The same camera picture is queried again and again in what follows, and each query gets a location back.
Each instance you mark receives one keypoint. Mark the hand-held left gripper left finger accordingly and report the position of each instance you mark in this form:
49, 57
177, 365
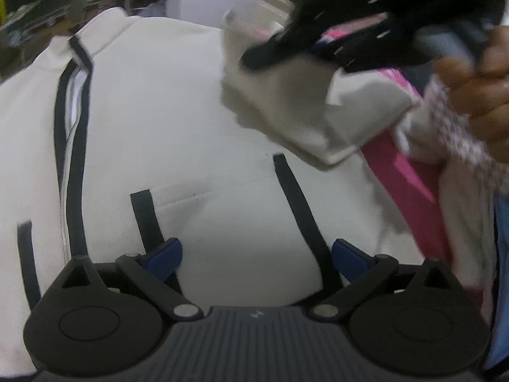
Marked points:
165, 256

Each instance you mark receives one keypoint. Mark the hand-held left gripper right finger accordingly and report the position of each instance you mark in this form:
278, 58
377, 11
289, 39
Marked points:
350, 258

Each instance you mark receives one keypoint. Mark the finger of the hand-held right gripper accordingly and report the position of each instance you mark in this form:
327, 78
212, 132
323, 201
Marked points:
278, 45
377, 51

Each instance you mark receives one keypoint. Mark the cream jacket with black trim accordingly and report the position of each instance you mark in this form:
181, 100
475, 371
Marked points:
159, 127

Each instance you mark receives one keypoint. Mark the person's right hand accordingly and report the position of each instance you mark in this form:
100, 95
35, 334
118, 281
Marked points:
489, 99

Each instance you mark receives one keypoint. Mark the pink printed blanket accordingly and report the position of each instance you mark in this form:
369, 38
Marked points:
397, 183

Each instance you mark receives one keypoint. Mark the pink checkered fleece garment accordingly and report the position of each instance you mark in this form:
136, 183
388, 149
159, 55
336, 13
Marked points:
461, 139

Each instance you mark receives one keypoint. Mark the blue cloth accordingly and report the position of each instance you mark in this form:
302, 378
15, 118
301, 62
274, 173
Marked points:
501, 286

